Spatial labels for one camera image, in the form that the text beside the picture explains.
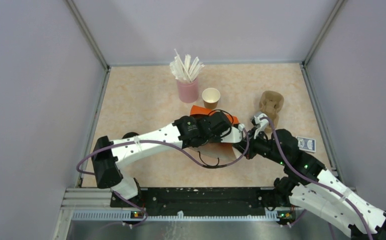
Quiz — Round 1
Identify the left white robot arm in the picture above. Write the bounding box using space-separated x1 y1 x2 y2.
91 111 244 207

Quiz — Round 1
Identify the pink cylindrical straw holder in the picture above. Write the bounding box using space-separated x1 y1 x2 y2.
176 78 199 104

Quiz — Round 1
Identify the stack of brown paper cups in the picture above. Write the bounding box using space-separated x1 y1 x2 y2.
202 87 221 110

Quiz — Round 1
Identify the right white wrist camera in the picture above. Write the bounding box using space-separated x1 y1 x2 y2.
250 111 269 139

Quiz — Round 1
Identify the black plastic lid stack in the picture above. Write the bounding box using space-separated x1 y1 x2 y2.
122 132 139 139

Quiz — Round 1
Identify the bundle of white wrapped straws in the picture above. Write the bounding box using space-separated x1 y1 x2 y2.
169 49 205 83

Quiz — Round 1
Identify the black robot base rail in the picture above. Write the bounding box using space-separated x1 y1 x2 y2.
110 187 298 220

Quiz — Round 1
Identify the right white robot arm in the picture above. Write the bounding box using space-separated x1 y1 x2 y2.
235 129 386 240

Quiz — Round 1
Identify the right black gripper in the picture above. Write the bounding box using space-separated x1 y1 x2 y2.
232 126 287 166

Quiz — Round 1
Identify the blue playing card deck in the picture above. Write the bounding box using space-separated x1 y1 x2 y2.
296 136 316 153

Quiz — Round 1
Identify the orange paper bag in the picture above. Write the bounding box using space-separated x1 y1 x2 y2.
190 105 242 166

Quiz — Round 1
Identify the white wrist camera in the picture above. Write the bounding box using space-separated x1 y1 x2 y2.
250 111 269 139
220 123 245 144

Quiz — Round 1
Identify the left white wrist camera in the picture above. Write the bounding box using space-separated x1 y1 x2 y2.
220 123 245 144

